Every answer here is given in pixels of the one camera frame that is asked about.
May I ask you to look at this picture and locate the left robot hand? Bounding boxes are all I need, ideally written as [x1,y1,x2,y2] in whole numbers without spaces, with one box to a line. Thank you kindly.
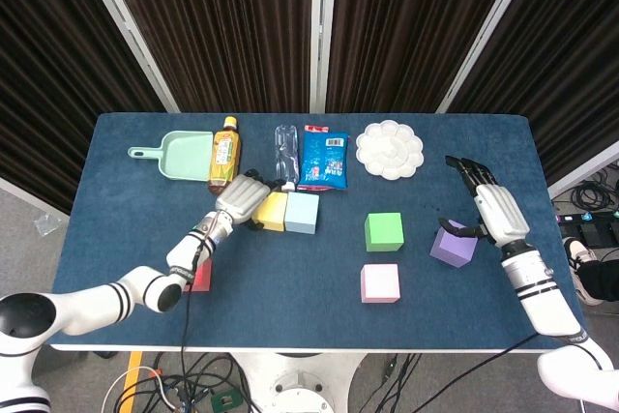
[214,169,286,233]

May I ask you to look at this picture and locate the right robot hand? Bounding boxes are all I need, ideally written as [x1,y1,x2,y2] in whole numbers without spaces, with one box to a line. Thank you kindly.
[437,155,531,246]

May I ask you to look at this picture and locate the yellow foam cube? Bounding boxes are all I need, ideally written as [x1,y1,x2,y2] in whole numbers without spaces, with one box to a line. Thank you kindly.
[251,191,290,232]

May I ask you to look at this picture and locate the light blue foam cube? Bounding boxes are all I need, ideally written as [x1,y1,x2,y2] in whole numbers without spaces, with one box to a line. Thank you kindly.
[283,192,320,234]

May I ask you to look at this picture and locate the red foam cube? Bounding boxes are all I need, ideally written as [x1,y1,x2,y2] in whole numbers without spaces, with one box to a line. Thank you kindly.
[183,257,213,293]

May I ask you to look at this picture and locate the green foam cube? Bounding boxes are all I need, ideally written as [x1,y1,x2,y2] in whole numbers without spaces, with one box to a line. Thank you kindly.
[364,212,405,253]

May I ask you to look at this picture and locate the pink foam cube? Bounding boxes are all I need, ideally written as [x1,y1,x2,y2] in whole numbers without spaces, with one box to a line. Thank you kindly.
[360,263,401,305]

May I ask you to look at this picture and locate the purple foam cube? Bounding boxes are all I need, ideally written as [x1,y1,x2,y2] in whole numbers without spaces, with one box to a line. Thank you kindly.
[429,220,479,269]

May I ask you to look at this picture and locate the amber tea bottle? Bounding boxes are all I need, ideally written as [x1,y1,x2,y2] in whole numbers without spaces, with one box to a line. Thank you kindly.
[207,115,242,197]

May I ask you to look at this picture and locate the clear empty plastic bottle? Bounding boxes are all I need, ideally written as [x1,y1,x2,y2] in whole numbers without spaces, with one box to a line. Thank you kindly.
[274,124,300,192]

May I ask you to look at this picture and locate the mint green dustpan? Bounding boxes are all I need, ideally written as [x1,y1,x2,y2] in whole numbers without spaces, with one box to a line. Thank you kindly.
[127,130,215,184]

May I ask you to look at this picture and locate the black power strip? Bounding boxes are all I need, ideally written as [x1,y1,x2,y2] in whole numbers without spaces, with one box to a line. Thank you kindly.
[555,211,619,230]

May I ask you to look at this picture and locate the white sneaker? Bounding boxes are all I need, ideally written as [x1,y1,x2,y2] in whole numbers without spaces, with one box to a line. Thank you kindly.
[562,237,601,307]

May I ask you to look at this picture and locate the blue snack bag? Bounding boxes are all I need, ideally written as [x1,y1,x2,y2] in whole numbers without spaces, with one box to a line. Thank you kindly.
[296,124,350,192]

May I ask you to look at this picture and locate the blue felt table cover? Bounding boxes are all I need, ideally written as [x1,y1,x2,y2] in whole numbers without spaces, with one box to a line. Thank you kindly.
[47,111,586,350]

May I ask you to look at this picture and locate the black trouser leg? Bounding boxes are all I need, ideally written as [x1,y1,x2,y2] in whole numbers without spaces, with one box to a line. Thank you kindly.
[577,257,619,306]

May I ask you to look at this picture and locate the white flower paint palette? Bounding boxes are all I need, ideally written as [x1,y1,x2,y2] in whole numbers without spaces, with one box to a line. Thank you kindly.
[355,120,426,181]

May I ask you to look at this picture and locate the clear plastic bag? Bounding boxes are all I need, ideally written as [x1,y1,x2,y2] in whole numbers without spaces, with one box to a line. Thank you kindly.
[32,213,64,236]

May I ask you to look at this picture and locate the green circuit board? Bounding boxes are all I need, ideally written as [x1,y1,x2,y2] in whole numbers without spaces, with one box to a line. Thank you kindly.
[210,388,242,412]

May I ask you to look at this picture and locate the coiled black cables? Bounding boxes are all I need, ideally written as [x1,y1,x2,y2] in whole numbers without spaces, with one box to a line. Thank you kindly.
[570,179,619,214]

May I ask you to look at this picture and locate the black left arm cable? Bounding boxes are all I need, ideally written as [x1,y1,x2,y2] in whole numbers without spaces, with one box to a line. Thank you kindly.
[178,238,205,388]

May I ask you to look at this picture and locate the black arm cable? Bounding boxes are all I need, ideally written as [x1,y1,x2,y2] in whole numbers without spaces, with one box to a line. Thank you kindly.
[178,238,205,388]
[425,333,541,404]

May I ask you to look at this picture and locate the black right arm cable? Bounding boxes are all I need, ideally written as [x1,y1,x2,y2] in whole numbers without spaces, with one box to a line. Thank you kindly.
[425,333,541,404]

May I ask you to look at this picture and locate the black floor cable tangle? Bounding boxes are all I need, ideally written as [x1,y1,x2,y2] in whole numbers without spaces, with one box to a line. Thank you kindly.
[371,352,422,413]
[99,352,262,413]

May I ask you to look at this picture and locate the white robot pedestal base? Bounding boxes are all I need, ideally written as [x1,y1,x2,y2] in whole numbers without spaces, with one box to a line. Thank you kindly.
[231,348,368,413]

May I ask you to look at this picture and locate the white floor cable loop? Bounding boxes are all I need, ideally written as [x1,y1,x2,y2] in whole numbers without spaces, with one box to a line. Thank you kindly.
[99,367,170,413]

